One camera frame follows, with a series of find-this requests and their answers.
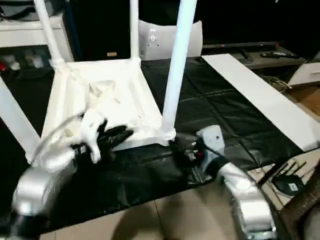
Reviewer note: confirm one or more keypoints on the white plastic table top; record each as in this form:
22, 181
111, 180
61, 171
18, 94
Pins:
147, 100

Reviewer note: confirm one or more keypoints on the white plastic table leg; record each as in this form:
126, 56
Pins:
134, 32
49, 32
178, 62
17, 123

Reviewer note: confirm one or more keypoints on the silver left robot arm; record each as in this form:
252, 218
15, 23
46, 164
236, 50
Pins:
37, 185

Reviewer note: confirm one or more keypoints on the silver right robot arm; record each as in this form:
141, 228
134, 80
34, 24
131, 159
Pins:
250, 200

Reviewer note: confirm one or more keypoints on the black table mat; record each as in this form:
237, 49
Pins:
212, 100

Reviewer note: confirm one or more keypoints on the small yellow label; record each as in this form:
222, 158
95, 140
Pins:
112, 54

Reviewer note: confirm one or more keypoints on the white low table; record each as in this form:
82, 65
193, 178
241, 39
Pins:
262, 95

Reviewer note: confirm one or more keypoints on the grey cushion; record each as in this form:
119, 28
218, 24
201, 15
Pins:
162, 50

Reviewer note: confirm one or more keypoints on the black wifi router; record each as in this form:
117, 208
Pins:
290, 186

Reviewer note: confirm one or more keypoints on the white cup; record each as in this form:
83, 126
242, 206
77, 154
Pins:
29, 61
38, 62
15, 65

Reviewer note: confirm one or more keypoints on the black sofa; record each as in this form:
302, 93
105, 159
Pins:
100, 25

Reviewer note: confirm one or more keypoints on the thin black bar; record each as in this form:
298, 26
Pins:
237, 45

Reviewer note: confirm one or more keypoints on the black remote control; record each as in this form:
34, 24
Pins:
277, 55

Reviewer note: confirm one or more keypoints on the white cabinet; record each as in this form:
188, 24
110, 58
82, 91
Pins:
25, 32

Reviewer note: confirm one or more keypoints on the tan cardboard box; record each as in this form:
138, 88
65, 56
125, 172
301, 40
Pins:
307, 72

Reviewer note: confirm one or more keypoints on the grey bag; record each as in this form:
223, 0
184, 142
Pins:
15, 11

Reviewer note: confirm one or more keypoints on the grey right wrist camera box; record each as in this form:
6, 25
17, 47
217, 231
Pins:
212, 137

